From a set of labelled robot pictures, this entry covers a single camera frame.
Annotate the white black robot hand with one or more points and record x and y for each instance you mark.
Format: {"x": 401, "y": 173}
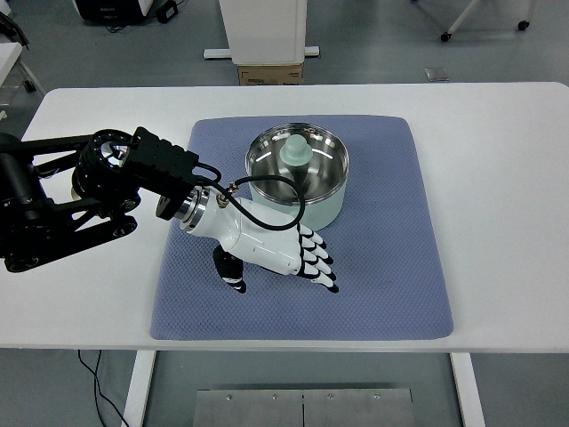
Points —
{"x": 298, "y": 251}

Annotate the mint green pot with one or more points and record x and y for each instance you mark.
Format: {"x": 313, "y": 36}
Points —
{"x": 324, "y": 204}

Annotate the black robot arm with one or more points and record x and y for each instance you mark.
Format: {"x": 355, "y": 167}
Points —
{"x": 65, "y": 195}

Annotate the glass lid green knob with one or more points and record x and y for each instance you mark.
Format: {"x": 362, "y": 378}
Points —
{"x": 297, "y": 155}

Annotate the blue textured mat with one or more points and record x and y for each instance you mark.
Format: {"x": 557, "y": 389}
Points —
{"x": 391, "y": 283}

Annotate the cardboard box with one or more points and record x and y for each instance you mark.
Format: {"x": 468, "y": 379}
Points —
{"x": 270, "y": 75}

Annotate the left white table leg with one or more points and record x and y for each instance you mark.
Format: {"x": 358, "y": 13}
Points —
{"x": 139, "y": 388}

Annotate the white table leg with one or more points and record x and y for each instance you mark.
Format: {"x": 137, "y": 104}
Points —
{"x": 467, "y": 390}
{"x": 139, "y": 388}

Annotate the metal floor outlet plate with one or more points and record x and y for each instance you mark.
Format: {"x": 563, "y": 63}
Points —
{"x": 437, "y": 74}

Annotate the right white table leg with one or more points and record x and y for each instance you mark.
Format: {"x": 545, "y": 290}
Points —
{"x": 467, "y": 390}

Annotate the black device on floor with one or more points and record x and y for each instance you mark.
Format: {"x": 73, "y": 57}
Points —
{"x": 125, "y": 11}

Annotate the white cart at left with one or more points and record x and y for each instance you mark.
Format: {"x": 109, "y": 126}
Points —
{"x": 15, "y": 74}

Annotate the wheeled chair base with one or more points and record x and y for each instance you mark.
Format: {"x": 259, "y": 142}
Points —
{"x": 464, "y": 21}

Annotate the white pedestal cabinet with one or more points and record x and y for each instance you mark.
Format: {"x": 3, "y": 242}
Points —
{"x": 264, "y": 33}

